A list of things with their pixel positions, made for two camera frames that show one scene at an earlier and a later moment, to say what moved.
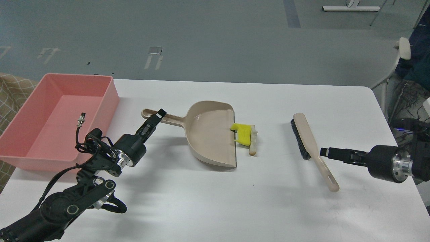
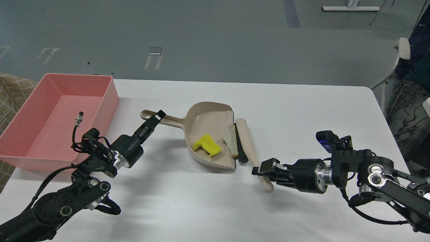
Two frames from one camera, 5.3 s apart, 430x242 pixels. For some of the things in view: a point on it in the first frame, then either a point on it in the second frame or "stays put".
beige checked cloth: (14, 91) stays put
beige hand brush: (308, 150) -> (247, 152)
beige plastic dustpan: (207, 125) stays put
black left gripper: (129, 149) stays put
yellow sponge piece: (244, 133) -> (208, 144)
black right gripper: (388, 163) -> (310, 175)
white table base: (352, 5) stays put
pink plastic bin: (49, 134) stays put
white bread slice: (253, 149) -> (230, 138)
